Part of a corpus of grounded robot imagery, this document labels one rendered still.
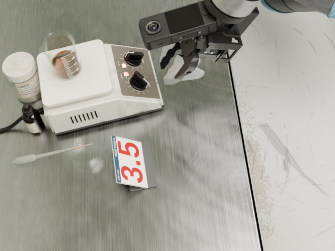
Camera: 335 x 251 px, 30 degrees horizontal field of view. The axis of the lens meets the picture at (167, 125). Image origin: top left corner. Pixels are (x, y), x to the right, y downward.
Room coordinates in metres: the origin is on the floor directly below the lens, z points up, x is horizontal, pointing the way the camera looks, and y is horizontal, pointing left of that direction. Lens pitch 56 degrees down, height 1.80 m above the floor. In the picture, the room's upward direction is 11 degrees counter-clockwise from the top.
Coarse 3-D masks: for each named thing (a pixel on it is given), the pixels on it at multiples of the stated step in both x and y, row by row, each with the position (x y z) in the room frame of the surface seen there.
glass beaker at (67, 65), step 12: (48, 36) 0.73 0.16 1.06; (60, 36) 0.73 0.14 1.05; (72, 36) 0.71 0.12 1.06; (48, 48) 0.72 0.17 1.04; (60, 48) 0.73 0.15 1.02; (72, 48) 0.69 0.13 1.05; (48, 60) 0.69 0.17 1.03; (60, 60) 0.68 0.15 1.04; (72, 60) 0.69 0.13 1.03; (60, 72) 0.68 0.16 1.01; (72, 72) 0.68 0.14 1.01
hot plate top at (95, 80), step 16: (80, 48) 0.75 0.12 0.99; (96, 48) 0.74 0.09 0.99; (48, 64) 0.73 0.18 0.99; (96, 64) 0.70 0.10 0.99; (48, 80) 0.69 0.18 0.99; (64, 80) 0.68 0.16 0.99; (80, 80) 0.68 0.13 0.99; (96, 80) 0.67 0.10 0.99; (48, 96) 0.66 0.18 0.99; (64, 96) 0.65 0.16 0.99; (80, 96) 0.64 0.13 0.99; (96, 96) 0.64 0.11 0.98
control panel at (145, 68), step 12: (120, 48) 0.76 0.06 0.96; (132, 48) 0.76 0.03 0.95; (120, 60) 0.73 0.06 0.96; (144, 60) 0.74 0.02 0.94; (120, 72) 0.70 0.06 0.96; (132, 72) 0.70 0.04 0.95; (144, 72) 0.71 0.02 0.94; (120, 84) 0.67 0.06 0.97; (156, 84) 0.68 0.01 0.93; (144, 96) 0.65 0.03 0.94; (156, 96) 0.65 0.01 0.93
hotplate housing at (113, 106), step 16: (112, 64) 0.71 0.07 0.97; (112, 80) 0.68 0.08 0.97; (112, 96) 0.64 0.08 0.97; (128, 96) 0.64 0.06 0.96; (160, 96) 0.66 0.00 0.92; (48, 112) 0.64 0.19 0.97; (64, 112) 0.63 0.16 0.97; (80, 112) 0.64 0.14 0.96; (96, 112) 0.64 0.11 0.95; (112, 112) 0.64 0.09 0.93; (128, 112) 0.64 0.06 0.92; (144, 112) 0.64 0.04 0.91; (64, 128) 0.63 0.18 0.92; (80, 128) 0.64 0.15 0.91
